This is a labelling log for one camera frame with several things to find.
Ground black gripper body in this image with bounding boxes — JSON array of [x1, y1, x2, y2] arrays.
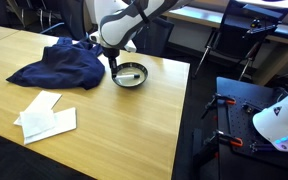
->
[[102, 46, 121, 67]]

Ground white marker with black cap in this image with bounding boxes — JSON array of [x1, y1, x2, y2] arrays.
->
[[114, 73, 141, 80]]

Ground navy blue cloth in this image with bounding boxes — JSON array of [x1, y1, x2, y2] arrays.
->
[[6, 36, 107, 91]]

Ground black mesh office chair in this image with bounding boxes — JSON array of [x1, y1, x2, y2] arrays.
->
[[132, 17, 175, 58]]

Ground wide white paper sheet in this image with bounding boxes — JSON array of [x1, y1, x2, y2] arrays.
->
[[23, 106, 78, 146]]

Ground long white paper sheet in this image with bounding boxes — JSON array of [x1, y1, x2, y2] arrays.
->
[[13, 90, 63, 127]]

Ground white paper napkin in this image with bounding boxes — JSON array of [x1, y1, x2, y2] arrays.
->
[[19, 109, 57, 139]]

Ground dark metal-legged chairs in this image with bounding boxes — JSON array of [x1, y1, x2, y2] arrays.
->
[[0, 0, 60, 33]]

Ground black clamp with orange tips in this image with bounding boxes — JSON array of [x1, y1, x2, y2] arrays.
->
[[202, 94, 237, 120], [193, 130, 244, 162]]

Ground black device on chair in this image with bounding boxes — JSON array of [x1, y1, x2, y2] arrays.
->
[[246, 19, 279, 36]]

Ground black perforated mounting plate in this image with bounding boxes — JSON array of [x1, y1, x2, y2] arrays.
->
[[216, 77, 288, 180]]

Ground light wooden desk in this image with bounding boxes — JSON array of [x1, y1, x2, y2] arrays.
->
[[162, 0, 288, 86]]

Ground dark chair with chrome frame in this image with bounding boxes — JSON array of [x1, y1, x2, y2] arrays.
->
[[39, 0, 90, 43]]

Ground small black bracket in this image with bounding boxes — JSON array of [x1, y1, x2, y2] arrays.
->
[[242, 103, 262, 115]]

